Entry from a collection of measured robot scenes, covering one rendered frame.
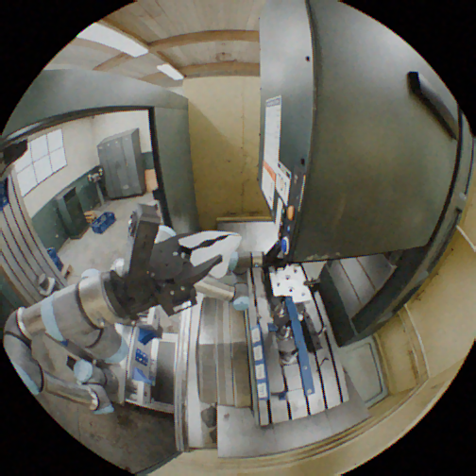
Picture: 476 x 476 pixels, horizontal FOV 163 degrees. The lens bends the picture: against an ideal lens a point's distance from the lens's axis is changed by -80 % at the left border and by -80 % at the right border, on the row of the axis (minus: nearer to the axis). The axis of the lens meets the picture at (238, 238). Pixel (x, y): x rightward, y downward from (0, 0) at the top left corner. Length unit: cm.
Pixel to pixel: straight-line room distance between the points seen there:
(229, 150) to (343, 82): 139
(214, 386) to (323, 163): 118
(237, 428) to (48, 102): 138
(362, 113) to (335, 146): 9
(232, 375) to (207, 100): 196
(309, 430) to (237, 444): 39
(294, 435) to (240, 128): 216
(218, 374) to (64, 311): 102
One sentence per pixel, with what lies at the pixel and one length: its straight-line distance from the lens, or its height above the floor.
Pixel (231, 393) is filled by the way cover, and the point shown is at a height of 72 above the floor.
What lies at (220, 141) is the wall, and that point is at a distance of 159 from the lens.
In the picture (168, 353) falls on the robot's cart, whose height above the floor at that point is 21.
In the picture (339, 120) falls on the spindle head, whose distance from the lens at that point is 30.
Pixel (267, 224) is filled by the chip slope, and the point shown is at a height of 84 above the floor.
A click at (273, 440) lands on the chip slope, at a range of 115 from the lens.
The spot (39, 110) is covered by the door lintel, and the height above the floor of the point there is 202.
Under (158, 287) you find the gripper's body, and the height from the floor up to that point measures 173.
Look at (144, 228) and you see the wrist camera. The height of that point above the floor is 180.
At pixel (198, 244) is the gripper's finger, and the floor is 174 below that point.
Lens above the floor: 190
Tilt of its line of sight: 38 degrees down
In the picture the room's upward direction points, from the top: straight up
